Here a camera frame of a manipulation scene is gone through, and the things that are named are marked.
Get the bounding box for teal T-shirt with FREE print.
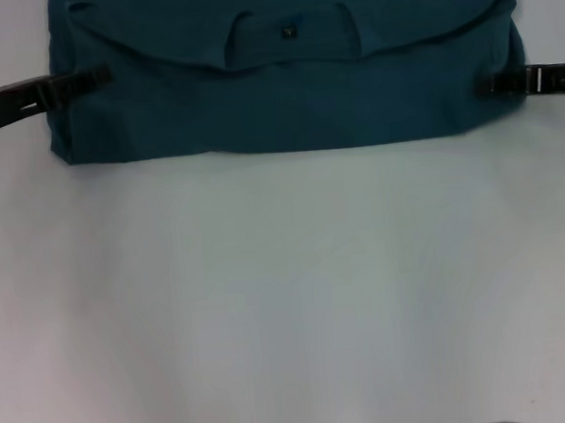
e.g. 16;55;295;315
35;0;533;175

